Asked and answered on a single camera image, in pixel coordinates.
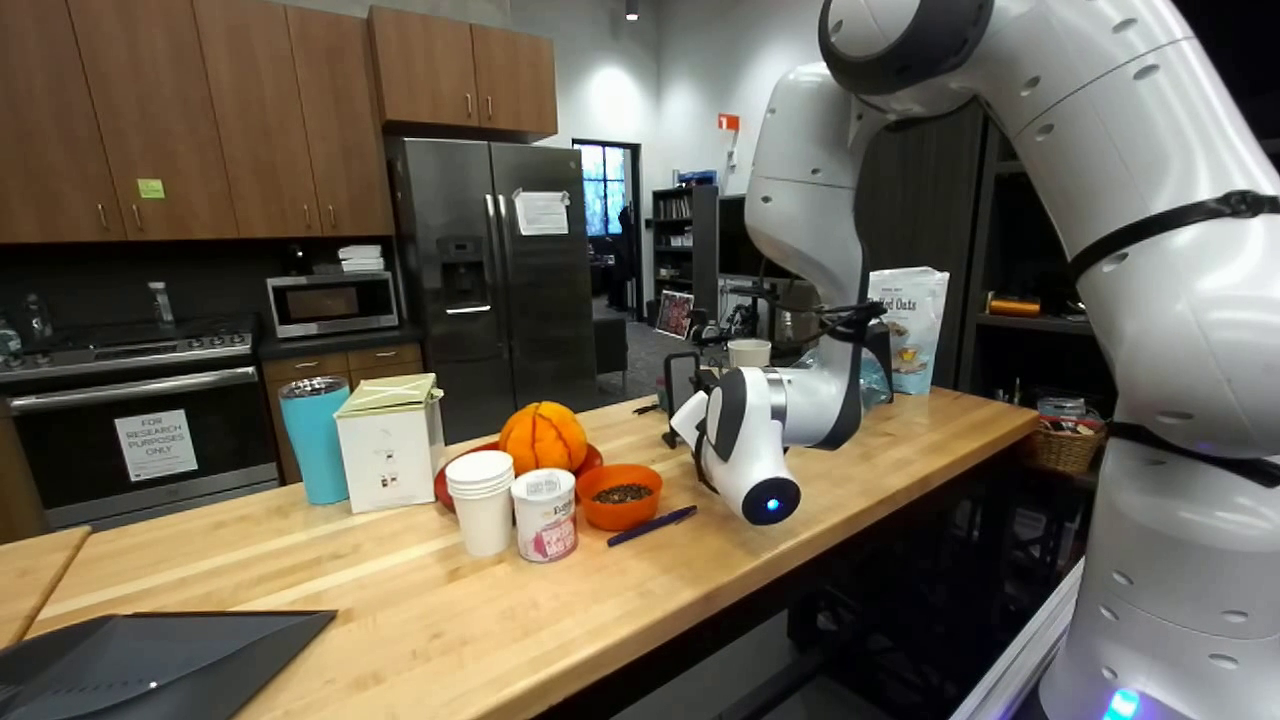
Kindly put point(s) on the black grey Dell speaker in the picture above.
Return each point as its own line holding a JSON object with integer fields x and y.
{"x": 668, "y": 373}

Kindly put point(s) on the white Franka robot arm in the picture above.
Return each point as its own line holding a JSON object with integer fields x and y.
{"x": 1173, "y": 401}

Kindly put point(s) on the white plastic cup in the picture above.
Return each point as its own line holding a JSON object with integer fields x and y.
{"x": 750, "y": 354}

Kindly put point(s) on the dark bookshelf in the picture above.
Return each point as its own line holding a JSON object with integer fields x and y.
{"x": 681, "y": 255}

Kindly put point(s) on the orange toy basketball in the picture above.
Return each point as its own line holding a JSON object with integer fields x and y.
{"x": 546, "y": 434}

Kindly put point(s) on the orange bowl with grains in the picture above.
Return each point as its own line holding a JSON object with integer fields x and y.
{"x": 620, "y": 497}

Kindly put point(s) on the glass door window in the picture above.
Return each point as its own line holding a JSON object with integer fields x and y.
{"x": 604, "y": 221}

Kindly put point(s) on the dark blue pen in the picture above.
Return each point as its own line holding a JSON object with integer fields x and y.
{"x": 655, "y": 522}

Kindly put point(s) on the stainless steel refrigerator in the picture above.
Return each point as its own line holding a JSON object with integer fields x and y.
{"x": 495, "y": 292}

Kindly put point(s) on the white paper on refrigerator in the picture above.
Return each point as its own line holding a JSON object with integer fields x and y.
{"x": 542, "y": 215}

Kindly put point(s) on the white cup pink label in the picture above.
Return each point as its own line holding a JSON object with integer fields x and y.
{"x": 546, "y": 517}

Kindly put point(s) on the white paper cup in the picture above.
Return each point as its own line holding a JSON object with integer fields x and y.
{"x": 482, "y": 501}

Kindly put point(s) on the white carton box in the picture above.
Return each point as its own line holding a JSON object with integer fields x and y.
{"x": 387, "y": 454}

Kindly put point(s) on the rolled oats bag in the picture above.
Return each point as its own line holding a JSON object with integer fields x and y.
{"x": 915, "y": 327}

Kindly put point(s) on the white containers on microwave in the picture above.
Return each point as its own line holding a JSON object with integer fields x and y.
{"x": 361, "y": 256}

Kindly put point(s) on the silver microwave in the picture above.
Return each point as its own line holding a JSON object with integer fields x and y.
{"x": 328, "y": 307}

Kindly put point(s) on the teal tumbler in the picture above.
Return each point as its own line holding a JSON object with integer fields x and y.
{"x": 314, "y": 446}

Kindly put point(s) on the wooden cabinet over refrigerator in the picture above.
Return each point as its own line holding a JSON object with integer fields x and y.
{"x": 463, "y": 72}

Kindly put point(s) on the wicker basket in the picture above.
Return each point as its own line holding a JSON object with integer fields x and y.
{"x": 1066, "y": 446}

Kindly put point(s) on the white paper on oven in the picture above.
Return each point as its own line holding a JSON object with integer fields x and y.
{"x": 155, "y": 446}

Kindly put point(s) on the black steel oven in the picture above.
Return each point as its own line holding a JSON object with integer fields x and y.
{"x": 132, "y": 425}

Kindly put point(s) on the green sticky note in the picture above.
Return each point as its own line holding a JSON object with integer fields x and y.
{"x": 151, "y": 186}

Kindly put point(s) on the wide wooden wall cabinets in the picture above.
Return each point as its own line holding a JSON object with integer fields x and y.
{"x": 186, "y": 123}

